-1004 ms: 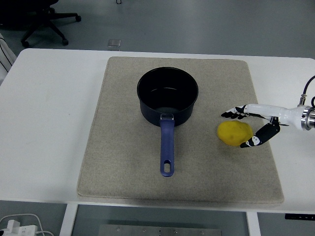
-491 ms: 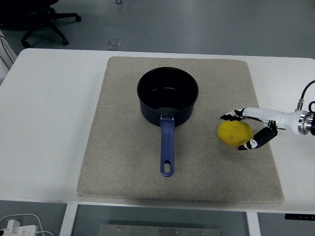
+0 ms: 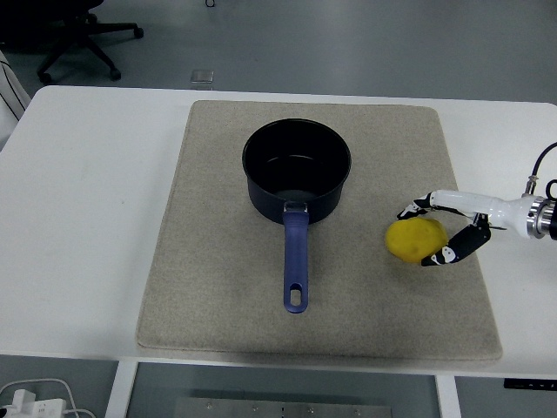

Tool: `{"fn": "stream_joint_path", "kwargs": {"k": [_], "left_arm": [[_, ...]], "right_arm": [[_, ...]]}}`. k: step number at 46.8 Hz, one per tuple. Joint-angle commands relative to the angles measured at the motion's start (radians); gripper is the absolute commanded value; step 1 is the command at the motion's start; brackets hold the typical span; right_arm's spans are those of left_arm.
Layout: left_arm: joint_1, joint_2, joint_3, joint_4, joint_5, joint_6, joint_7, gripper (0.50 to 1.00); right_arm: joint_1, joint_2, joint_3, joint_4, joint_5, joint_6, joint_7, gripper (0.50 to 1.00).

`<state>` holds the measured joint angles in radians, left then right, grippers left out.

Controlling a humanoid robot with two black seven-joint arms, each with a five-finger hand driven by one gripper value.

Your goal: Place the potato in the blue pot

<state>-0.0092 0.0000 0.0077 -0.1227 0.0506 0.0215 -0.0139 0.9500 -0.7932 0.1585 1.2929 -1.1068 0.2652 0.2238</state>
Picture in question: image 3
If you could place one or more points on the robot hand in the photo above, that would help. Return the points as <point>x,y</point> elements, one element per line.
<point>478,204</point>

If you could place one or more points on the yellow potato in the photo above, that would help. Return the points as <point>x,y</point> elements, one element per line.
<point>413,239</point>

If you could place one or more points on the black table control panel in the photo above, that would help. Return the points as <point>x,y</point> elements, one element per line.
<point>531,384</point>

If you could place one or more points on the white table leg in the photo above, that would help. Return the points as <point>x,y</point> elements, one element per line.
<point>119,392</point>
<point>448,400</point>

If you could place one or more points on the beige fabric mat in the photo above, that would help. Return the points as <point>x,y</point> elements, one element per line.
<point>217,270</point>

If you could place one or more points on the grey metal plate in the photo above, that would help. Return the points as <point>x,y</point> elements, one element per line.
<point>283,409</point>

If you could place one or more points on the silver floor socket plate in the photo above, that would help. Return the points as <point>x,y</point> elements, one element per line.
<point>202,76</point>

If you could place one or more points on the black office chair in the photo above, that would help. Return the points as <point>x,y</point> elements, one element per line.
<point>74,30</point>

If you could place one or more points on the white power strip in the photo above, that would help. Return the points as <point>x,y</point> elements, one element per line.
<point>30,407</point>

